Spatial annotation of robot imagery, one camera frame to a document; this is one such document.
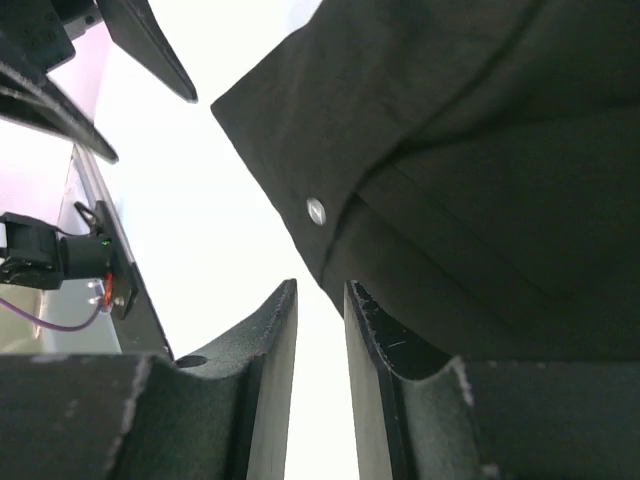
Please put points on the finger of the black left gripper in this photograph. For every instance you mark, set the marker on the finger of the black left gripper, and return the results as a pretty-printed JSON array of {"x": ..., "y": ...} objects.
[
  {"x": 134, "y": 29},
  {"x": 30, "y": 98}
]

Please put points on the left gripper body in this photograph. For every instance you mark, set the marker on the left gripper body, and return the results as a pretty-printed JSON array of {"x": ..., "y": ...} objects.
[{"x": 46, "y": 29}]

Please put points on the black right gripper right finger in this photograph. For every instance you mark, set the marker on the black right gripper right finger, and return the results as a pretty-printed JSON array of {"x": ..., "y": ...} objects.
[{"x": 421, "y": 414}]

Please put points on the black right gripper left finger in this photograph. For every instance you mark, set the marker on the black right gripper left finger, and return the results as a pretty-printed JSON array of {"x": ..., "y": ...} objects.
[{"x": 221, "y": 412}]

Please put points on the black long sleeve shirt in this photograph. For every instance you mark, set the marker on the black long sleeve shirt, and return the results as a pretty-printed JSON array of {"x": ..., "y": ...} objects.
[{"x": 473, "y": 164}]

